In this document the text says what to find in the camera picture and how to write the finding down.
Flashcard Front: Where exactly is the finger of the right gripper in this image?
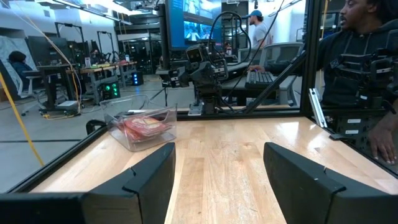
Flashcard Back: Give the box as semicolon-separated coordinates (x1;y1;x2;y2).
213;58;229;83
167;67;189;89

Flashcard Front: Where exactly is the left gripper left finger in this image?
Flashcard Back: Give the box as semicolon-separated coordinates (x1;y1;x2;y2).
0;142;177;224

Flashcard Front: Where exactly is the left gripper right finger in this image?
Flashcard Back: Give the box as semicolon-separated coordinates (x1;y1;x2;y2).
263;142;398;224

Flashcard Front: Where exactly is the red popcorn bag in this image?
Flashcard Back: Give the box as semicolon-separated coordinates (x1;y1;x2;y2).
123;115;174;138
118;121;139;143

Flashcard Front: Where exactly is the grey office chair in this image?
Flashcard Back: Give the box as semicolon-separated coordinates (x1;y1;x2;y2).
259;42;305;107

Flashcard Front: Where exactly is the black keyboard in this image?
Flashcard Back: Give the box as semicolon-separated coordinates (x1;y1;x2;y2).
244;70;277;91

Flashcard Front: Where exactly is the device with blue lights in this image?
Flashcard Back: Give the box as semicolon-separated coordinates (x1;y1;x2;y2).
130;70;145;86

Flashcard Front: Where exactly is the clear plastic bin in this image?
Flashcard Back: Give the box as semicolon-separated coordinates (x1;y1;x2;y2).
99;93;178;152

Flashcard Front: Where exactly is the large blue display screen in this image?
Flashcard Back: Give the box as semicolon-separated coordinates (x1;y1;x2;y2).
164;0;223;51

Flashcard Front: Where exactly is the computer with green lights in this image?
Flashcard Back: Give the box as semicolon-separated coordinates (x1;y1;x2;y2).
101;81;121;101

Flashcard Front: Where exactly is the wooden workbench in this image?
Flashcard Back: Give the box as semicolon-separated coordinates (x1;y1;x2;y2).
37;60;137;111

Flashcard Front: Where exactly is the black monitor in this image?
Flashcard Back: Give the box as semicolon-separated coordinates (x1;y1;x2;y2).
26;36;72;67

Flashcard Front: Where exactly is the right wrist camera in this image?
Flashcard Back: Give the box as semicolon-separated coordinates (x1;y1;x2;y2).
185;44;208;65

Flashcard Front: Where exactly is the silver metal bracket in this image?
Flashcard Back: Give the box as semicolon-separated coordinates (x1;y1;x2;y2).
308;88;328;129

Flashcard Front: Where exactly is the black frame clamp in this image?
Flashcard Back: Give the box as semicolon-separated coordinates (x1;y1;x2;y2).
85;119;107;136

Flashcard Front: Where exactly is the black aluminium table frame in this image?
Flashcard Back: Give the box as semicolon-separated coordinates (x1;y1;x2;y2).
6;0;398;194

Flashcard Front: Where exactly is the yellow cable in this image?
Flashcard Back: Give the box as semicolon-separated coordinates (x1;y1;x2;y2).
0;70;46;168

